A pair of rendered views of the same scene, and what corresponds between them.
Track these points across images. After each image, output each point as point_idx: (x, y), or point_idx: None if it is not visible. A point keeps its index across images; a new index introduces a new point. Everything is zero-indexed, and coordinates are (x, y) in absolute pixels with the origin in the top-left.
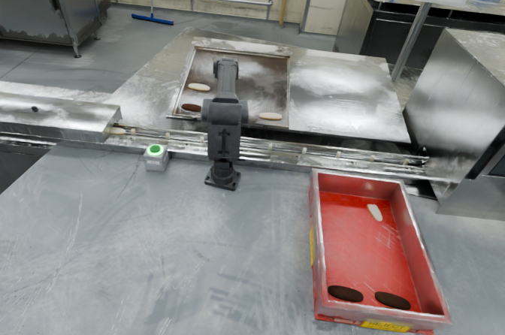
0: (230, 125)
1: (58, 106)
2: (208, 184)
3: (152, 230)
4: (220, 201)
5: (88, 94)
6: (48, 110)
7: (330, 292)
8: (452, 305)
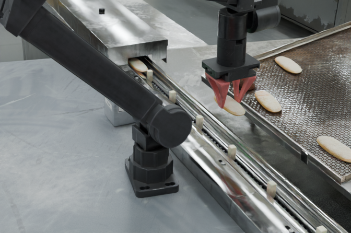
0: None
1: (120, 17)
2: (125, 167)
3: (7, 158)
4: (103, 192)
5: (187, 36)
6: (108, 16)
7: None
8: None
